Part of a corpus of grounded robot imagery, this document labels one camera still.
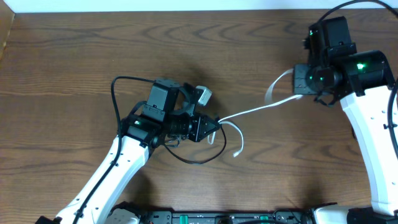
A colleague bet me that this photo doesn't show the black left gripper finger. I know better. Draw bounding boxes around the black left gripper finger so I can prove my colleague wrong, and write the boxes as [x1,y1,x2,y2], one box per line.
[201,115,220,129]
[198,128,218,142]

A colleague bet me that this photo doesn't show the white USB cable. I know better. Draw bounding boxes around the white USB cable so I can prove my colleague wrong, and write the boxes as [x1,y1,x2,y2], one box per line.
[207,68,304,158]

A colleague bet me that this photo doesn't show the thin black cable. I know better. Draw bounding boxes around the thin black cable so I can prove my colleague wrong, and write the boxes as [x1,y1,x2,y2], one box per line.
[161,126,228,166]

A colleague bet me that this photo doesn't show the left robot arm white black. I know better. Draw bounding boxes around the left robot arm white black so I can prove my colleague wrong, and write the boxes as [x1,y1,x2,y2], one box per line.
[37,79,220,223]

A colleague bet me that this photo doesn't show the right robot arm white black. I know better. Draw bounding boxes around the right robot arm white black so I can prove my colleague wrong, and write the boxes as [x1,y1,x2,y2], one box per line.
[292,17,397,223]

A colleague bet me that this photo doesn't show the wooden side panel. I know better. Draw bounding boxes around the wooden side panel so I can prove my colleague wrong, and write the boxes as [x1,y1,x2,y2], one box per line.
[0,0,15,58]

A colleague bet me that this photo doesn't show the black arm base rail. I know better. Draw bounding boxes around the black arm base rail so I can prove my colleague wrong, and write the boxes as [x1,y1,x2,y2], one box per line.
[104,202,312,224]

